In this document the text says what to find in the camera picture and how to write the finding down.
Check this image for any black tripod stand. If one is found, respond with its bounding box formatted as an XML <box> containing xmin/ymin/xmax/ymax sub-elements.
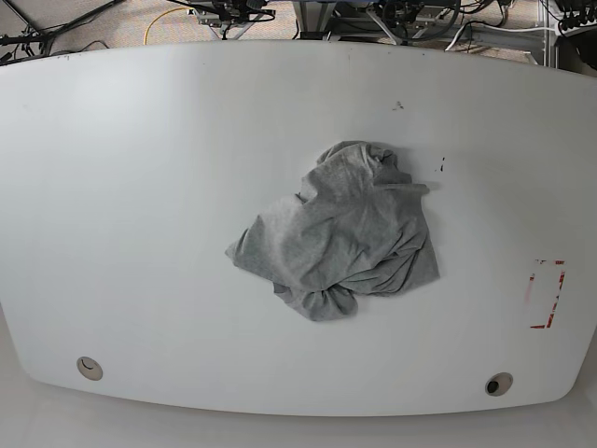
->
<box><xmin>1</xmin><ymin>0</ymin><xmax>124</xmax><ymax>66</ymax></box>

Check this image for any aluminium frame table base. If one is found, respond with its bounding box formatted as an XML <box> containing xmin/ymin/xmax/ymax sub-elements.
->
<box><xmin>292</xmin><ymin>1</ymin><xmax>555</xmax><ymax>65</ymax></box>

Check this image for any right table cable grommet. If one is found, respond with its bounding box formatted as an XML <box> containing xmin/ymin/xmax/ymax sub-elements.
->
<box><xmin>485</xmin><ymin>372</ymin><xmax>513</xmax><ymax>397</ymax></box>

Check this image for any table cable grommet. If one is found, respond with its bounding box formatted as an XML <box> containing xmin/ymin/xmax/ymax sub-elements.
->
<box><xmin>76</xmin><ymin>357</ymin><xmax>104</xmax><ymax>381</ymax></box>
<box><xmin>485</xmin><ymin>372</ymin><xmax>513</xmax><ymax>397</ymax></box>

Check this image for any red tape rectangle marking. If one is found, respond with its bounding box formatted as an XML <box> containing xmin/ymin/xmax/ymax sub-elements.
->
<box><xmin>524</xmin><ymin>259</ymin><xmax>566</xmax><ymax>329</ymax></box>

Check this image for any yellow cable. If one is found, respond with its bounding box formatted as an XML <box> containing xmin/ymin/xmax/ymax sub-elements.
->
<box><xmin>144</xmin><ymin>7</ymin><xmax>188</xmax><ymax>46</ymax></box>

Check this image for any grey T-shirt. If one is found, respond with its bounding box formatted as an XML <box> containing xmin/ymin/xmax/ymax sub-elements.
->
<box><xmin>226</xmin><ymin>141</ymin><xmax>439</xmax><ymax>321</ymax></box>

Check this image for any left table cable grommet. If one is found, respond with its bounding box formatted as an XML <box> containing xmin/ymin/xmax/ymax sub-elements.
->
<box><xmin>76</xmin><ymin>357</ymin><xmax>104</xmax><ymax>381</ymax></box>

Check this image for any white cable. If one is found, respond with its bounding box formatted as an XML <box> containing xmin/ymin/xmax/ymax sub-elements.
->
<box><xmin>445</xmin><ymin>22</ymin><xmax>556</xmax><ymax>51</ymax></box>

